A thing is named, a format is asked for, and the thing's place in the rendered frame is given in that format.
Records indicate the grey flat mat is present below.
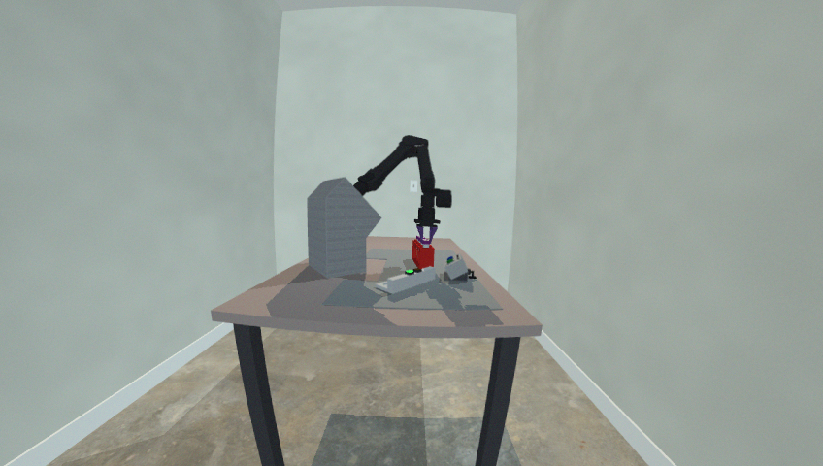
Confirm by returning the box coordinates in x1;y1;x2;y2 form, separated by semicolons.
322;249;503;310

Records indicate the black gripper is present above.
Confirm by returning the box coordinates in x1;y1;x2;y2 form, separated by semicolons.
414;207;441;244

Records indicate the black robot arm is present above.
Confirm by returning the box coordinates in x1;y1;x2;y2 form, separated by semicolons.
353;135;452;210

